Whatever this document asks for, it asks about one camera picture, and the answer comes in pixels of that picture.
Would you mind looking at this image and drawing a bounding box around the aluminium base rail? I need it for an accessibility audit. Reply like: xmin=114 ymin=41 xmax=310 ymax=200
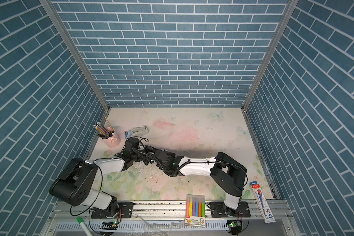
xmin=41 ymin=200 xmax=300 ymax=236

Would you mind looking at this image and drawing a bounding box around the pink pencil cup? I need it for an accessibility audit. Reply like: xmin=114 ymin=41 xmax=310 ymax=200
xmin=93 ymin=116 xmax=121 ymax=148

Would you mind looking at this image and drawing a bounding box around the green capped marker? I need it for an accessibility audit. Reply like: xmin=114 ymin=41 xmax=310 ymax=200
xmin=76 ymin=216 xmax=92 ymax=236

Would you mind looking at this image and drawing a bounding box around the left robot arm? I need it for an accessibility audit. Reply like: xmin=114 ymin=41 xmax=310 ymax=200
xmin=49 ymin=137 xmax=141 ymax=215

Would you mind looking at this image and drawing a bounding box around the small blue white item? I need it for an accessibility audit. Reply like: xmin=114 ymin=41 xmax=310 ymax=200
xmin=125 ymin=131 xmax=132 ymax=139

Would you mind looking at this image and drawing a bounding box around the highlighter marker pack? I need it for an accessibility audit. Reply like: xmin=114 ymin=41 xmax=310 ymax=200
xmin=185 ymin=194 xmax=206 ymax=228

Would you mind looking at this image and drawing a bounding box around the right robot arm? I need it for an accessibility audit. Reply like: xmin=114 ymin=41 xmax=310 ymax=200
xmin=132 ymin=147 xmax=248 ymax=210

